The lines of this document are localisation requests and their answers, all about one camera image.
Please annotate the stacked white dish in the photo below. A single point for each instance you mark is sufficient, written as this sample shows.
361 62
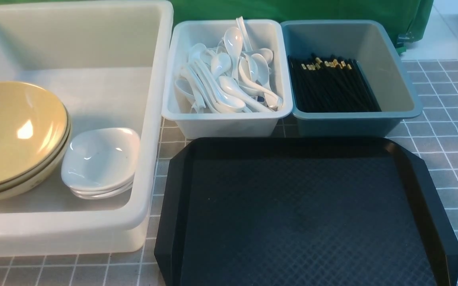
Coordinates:
95 195
105 190

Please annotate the lower stacked white dish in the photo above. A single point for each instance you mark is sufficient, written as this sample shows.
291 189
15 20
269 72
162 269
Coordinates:
95 195

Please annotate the top stacked yellow bowl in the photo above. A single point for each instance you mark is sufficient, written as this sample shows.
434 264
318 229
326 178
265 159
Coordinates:
44 173

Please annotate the black plastic serving tray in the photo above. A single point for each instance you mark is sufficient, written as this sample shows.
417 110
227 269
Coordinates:
357 211

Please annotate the top stacked white dish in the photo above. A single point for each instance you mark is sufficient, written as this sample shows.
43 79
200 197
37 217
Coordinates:
105 190

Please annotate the white square sauce dish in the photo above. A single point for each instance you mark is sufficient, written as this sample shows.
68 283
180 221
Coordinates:
101 159

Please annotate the pile of white spoons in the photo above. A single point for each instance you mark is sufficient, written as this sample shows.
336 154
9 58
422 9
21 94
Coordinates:
239 69

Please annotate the bottom stacked cream bowl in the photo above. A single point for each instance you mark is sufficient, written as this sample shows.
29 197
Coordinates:
20 179

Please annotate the white ceramic soup spoon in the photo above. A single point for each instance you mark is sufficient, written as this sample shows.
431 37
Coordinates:
218 97

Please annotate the yellow-green noodle bowl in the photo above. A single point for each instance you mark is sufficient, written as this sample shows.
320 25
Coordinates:
33 121

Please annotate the blue-grey plastic chopstick bin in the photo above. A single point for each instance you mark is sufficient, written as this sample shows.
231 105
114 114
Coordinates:
368 43

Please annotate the large white plastic tub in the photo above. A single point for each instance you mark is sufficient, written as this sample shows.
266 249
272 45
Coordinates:
106 61

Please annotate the white plastic spoon bin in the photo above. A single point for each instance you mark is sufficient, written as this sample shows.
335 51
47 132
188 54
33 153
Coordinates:
264 33

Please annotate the pile of black chopsticks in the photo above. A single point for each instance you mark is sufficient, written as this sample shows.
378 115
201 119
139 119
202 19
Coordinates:
331 84

